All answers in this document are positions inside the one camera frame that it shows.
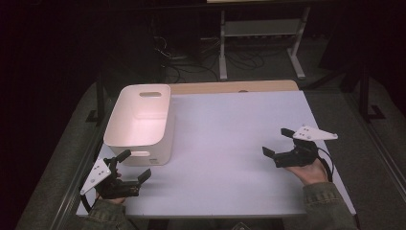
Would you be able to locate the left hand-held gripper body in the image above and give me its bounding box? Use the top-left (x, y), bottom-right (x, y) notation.
top-left (79, 155), bottom-right (142, 200)

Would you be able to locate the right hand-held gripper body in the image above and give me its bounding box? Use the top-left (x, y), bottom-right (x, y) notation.
top-left (273, 125), bottom-right (339, 169)

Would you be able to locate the white plastic storage bin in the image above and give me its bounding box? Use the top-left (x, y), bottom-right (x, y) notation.
top-left (102, 83), bottom-right (176, 167)

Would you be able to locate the person's left hand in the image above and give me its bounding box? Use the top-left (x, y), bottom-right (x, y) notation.
top-left (95, 172), bottom-right (127, 206)

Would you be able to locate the person's right hand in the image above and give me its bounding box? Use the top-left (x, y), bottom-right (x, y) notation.
top-left (284, 157), bottom-right (330, 187)

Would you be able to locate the black metal stand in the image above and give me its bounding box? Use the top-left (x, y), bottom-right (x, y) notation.
top-left (357, 61), bottom-right (387, 123)

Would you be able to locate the white metal stand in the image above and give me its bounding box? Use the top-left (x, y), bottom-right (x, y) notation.
top-left (218, 7), bottom-right (311, 81)

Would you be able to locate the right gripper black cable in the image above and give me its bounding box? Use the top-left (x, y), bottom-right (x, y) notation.
top-left (315, 147), bottom-right (335, 184)

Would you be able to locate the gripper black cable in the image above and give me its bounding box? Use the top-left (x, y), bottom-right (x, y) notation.
top-left (315, 147), bottom-right (335, 184)
top-left (79, 193), bottom-right (94, 215)

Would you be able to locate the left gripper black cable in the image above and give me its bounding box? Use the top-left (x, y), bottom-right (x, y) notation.
top-left (79, 193), bottom-right (94, 215)

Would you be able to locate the bundle of floor cables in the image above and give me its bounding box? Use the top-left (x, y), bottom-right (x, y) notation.
top-left (152, 35), bottom-right (266, 84)

